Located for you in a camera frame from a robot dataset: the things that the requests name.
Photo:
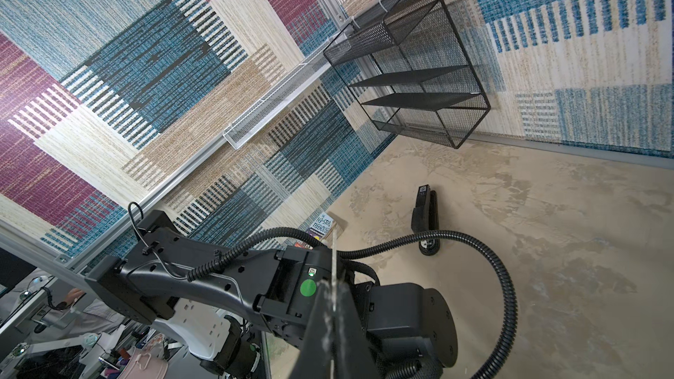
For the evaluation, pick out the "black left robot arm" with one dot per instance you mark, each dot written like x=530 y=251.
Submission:
x=268 y=283

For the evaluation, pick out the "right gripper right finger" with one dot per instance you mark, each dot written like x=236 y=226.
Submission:
x=353 y=358

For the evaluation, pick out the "black wire shelf rack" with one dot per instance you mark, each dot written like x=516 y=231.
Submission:
x=419 y=80

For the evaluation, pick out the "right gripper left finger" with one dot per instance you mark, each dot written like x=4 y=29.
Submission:
x=316 y=353

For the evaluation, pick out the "colourful paperback book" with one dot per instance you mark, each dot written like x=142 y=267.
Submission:
x=324 y=227

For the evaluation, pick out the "white wire mesh basket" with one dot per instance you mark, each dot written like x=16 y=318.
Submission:
x=277 y=99

